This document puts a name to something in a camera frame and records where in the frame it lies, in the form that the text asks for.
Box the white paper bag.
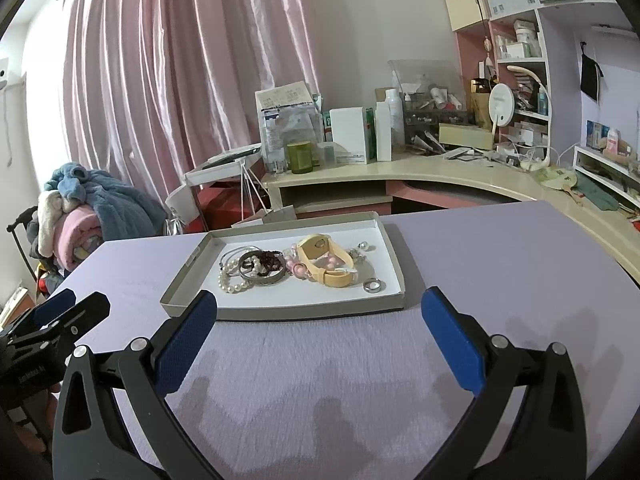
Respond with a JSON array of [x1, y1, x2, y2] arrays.
[[232, 159, 299, 229]]

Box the green candle jar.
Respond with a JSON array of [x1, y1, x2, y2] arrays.
[[285, 140, 315, 175]]

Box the white pearl bracelet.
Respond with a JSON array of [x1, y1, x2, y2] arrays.
[[217, 254, 264, 294]]

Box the wide white box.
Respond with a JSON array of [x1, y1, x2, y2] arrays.
[[329, 107, 371, 165]]

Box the white bottle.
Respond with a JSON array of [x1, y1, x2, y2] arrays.
[[383, 88, 407, 146]]

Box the beige curved desk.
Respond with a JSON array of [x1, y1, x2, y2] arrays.
[[261, 152, 640, 286]]

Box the green cloth pouch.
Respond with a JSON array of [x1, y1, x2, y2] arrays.
[[572, 184, 621, 212]]

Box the pink curtain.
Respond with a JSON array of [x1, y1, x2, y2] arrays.
[[59, 0, 327, 197]]

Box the pink bead bracelet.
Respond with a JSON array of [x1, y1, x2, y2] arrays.
[[282, 244, 347, 281]]

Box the white bookshelf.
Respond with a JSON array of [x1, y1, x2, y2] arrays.
[[486, 0, 640, 157]]

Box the brown paper bag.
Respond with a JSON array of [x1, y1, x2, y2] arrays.
[[469, 77, 494, 129]]

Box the clear acrylic organizer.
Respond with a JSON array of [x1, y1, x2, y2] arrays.
[[388, 58, 474, 134]]

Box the red cabinet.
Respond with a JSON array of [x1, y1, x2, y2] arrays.
[[197, 180, 266, 233]]

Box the white storage box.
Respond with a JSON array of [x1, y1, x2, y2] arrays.
[[185, 143, 263, 187]]

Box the white desk lamp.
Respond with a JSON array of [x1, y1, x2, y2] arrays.
[[507, 64, 552, 169]]

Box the slim white box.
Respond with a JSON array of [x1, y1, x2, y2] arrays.
[[374, 101, 394, 163]]

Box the beige flat box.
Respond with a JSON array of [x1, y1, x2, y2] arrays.
[[438, 122, 496, 151]]

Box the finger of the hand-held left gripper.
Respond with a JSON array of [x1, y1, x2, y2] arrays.
[[9, 288, 78, 337], [19, 292, 112, 362]]

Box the dark red bead necklace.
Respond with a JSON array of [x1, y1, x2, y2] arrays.
[[252, 248, 286, 279]]

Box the green hand fan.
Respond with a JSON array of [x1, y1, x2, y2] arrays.
[[535, 167, 584, 206]]

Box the grey cardboard tray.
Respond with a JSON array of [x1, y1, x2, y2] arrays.
[[159, 211, 406, 322]]

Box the white desk riser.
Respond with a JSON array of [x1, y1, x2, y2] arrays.
[[573, 144, 640, 194]]

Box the thin dark cord bracelet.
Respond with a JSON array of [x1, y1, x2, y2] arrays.
[[219, 245, 261, 274]]

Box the yellow watch strap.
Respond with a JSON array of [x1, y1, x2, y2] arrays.
[[295, 233, 357, 289]]

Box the round white mirror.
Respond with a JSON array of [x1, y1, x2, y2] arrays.
[[487, 83, 516, 134]]

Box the white blanket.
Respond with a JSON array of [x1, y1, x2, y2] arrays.
[[37, 190, 69, 257]]

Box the person's left hand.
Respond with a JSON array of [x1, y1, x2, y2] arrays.
[[17, 382, 64, 462]]

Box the white printed carton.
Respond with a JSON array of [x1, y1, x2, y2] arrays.
[[254, 81, 321, 117]]

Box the black wall pouch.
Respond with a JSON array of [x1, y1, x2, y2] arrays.
[[579, 42, 604, 103]]

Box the silver bangle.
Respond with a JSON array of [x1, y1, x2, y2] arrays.
[[238, 252, 289, 286]]

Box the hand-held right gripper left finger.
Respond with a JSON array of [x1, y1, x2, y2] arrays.
[[52, 289, 219, 480]]

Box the black luggage handle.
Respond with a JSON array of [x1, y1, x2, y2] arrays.
[[6, 204, 42, 282]]

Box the blue fleece blanket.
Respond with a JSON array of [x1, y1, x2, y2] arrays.
[[47, 161, 169, 244]]

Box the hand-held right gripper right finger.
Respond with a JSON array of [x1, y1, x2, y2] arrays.
[[419, 286, 589, 480]]

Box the pink blanket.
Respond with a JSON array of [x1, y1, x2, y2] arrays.
[[52, 209, 106, 272]]

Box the pearl drop earrings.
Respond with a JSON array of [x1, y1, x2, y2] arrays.
[[344, 242, 376, 266]]

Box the clear plastic bag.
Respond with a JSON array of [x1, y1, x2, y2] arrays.
[[259, 104, 326, 172]]

